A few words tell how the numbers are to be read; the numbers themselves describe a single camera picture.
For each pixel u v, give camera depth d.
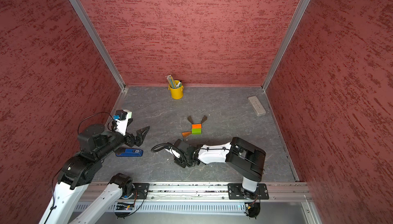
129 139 0.56
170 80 1.04
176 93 1.12
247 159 0.45
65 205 0.40
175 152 0.79
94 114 0.93
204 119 1.00
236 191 0.74
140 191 0.72
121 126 0.53
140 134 0.56
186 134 0.93
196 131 0.95
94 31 0.89
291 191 0.76
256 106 1.06
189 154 0.65
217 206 0.71
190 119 1.00
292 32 0.88
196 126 0.96
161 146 0.62
